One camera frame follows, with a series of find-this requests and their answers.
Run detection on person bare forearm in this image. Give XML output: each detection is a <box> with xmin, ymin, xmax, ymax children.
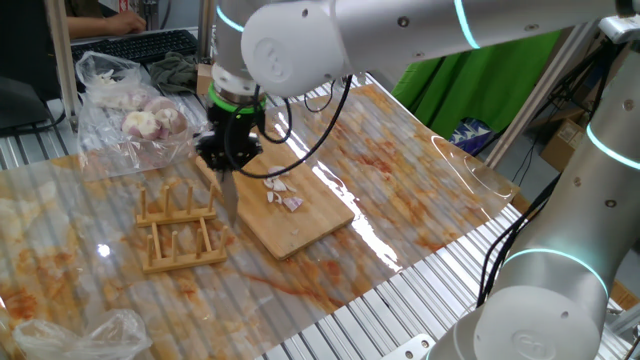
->
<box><xmin>67</xmin><ymin>16</ymin><xmax>112</xmax><ymax>41</ymax></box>

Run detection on grey metal stand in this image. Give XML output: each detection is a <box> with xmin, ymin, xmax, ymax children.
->
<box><xmin>140</xmin><ymin>0</ymin><xmax>161</xmax><ymax>31</ymax></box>

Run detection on black keyboard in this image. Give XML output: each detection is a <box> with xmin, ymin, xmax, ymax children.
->
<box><xmin>69</xmin><ymin>28</ymin><xmax>199</xmax><ymax>65</ymax></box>

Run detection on marble pattern plastic sheet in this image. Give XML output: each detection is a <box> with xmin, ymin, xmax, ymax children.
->
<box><xmin>0</xmin><ymin>82</ymin><xmax>521</xmax><ymax>360</ymax></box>

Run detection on bamboo cutting board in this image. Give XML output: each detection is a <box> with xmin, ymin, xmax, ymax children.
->
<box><xmin>194</xmin><ymin>130</ymin><xmax>356</xmax><ymax>261</ymax></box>

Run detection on silver metal clamp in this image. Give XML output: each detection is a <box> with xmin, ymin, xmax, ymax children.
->
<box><xmin>597</xmin><ymin>13</ymin><xmax>640</xmax><ymax>45</ymax></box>

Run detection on wooden peg rack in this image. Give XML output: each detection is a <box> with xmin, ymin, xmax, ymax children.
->
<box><xmin>134</xmin><ymin>183</ymin><xmax>230</xmax><ymax>275</ymax></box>

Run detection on peeled white purple onion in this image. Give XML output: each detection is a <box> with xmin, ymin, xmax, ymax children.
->
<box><xmin>143</xmin><ymin>95</ymin><xmax>177</xmax><ymax>114</ymax></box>
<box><xmin>127</xmin><ymin>89</ymin><xmax>152</xmax><ymax>109</ymax></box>
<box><xmin>121</xmin><ymin>109</ymin><xmax>164</xmax><ymax>142</ymax></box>
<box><xmin>154</xmin><ymin>107</ymin><xmax>189</xmax><ymax>136</ymax></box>

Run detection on grey green cloth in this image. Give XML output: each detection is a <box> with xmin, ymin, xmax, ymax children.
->
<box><xmin>149</xmin><ymin>51</ymin><xmax>199</xmax><ymax>95</ymax></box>

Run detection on black camera cable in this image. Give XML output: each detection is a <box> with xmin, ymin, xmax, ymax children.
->
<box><xmin>223</xmin><ymin>74</ymin><xmax>354</xmax><ymax>180</ymax></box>

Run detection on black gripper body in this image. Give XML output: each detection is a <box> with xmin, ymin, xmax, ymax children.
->
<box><xmin>207</xmin><ymin>104</ymin><xmax>266</xmax><ymax>152</ymax></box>

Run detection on person torso dark shirt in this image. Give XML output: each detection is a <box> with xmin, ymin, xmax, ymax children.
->
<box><xmin>64</xmin><ymin>0</ymin><xmax>104</xmax><ymax>19</ymax></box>

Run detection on dark grey chair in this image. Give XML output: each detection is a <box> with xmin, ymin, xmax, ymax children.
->
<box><xmin>0</xmin><ymin>0</ymin><xmax>66</xmax><ymax>134</ymax></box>

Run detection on black tripod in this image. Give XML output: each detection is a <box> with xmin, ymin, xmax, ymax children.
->
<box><xmin>547</xmin><ymin>42</ymin><xmax>619</xmax><ymax>119</ymax></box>

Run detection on steel kitchen knife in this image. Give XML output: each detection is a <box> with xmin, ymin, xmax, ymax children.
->
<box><xmin>218</xmin><ymin>167</ymin><xmax>240</xmax><ymax>227</ymax></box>

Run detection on small cardboard box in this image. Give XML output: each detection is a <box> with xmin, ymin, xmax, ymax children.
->
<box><xmin>196</xmin><ymin>63</ymin><xmax>215</xmax><ymax>97</ymax></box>

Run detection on black arm cable harness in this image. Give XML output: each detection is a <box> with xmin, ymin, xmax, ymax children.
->
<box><xmin>477</xmin><ymin>172</ymin><xmax>561</xmax><ymax>307</ymax></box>

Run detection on black power cable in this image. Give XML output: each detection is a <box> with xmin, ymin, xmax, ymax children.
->
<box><xmin>0</xmin><ymin>107</ymin><xmax>69</xmax><ymax>137</ymax></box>

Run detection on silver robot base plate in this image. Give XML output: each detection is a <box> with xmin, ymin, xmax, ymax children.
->
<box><xmin>379</xmin><ymin>333</ymin><xmax>436</xmax><ymax>360</ymax></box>

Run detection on person bare hand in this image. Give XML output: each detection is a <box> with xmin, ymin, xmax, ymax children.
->
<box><xmin>104</xmin><ymin>10</ymin><xmax>147</xmax><ymax>35</ymax></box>

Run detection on aluminium frame post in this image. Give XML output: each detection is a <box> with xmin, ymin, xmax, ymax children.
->
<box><xmin>44</xmin><ymin>0</ymin><xmax>81</xmax><ymax>119</ymax></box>
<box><xmin>197</xmin><ymin>0</ymin><xmax>217</xmax><ymax>62</ymax></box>
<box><xmin>484</xmin><ymin>22</ymin><xmax>601</xmax><ymax>169</ymax></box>

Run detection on labelled cardboard box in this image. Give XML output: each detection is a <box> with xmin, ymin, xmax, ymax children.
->
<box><xmin>539</xmin><ymin>118</ymin><xmax>586</xmax><ymax>172</ymax></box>

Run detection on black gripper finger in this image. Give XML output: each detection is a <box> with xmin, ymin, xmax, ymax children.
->
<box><xmin>227</xmin><ymin>138</ymin><xmax>264</xmax><ymax>174</ymax></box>
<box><xmin>194</xmin><ymin>134</ymin><xmax>226</xmax><ymax>174</ymax></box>

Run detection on crumpled clear plastic bag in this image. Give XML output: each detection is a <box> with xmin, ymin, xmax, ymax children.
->
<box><xmin>74</xmin><ymin>49</ymin><xmax>209</xmax><ymax>181</ymax></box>
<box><xmin>12</xmin><ymin>308</ymin><xmax>154</xmax><ymax>360</ymax></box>

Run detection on blue white patterned bag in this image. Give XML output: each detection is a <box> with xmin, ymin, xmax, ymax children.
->
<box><xmin>449</xmin><ymin>118</ymin><xmax>494</xmax><ymax>154</ymax></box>

